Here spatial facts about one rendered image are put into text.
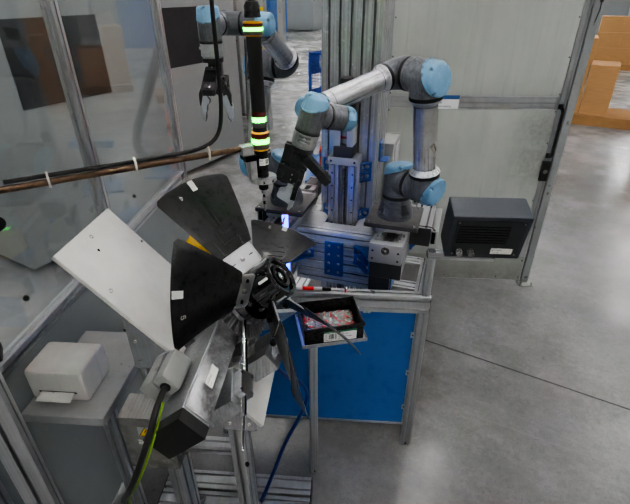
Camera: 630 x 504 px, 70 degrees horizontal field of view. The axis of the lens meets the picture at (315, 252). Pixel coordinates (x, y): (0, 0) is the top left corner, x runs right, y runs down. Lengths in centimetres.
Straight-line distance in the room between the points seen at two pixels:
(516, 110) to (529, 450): 190
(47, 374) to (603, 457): 232
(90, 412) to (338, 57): 154
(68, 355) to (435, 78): 140
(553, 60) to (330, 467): 250
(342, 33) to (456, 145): 136
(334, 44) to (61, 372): 151
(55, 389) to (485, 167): 264
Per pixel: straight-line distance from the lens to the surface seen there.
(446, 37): 294
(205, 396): 106
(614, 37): 1495
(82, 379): 146
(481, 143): 311
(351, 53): 200
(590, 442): 269
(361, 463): 229
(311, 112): 132
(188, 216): 124
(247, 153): 113
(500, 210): 163
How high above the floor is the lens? 188
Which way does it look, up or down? 30 degrees down
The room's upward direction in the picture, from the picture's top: straight up
